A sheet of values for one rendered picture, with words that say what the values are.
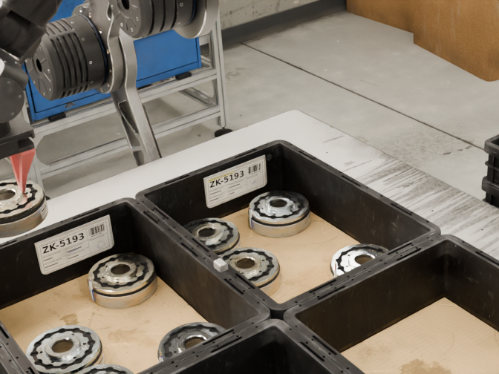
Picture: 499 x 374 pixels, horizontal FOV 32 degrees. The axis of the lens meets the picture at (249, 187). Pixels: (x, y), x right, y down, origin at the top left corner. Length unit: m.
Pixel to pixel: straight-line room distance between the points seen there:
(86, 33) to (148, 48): 1.28
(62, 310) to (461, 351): 0.58
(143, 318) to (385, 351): 0.35
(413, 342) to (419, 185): 0.67
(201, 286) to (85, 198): 0.69
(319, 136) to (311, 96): 1.93
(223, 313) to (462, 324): 0.33
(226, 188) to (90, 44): 0.72
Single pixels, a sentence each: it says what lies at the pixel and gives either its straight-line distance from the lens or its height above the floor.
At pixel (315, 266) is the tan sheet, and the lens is 1.38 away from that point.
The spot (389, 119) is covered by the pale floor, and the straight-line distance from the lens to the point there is 3.76.
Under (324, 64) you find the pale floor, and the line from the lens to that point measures 4.34.
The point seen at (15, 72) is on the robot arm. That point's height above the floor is 1.25.
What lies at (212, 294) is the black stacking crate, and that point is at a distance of 1.24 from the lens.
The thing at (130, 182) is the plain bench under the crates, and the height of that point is 0.70.
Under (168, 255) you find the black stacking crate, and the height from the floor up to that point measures 0.89.
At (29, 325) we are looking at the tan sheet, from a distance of 1.35.
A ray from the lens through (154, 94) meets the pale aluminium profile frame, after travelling 3.43.
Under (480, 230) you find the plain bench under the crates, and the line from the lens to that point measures 1.72.
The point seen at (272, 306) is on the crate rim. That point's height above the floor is 0.93.
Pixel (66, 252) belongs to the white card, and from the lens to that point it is 1.40.
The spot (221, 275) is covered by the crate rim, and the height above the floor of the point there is 0.93.
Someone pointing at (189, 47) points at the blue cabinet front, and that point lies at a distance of 3.48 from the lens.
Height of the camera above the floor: 1.62
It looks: 30 degrees down
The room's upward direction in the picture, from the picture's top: 5 degrees counter-clockwise
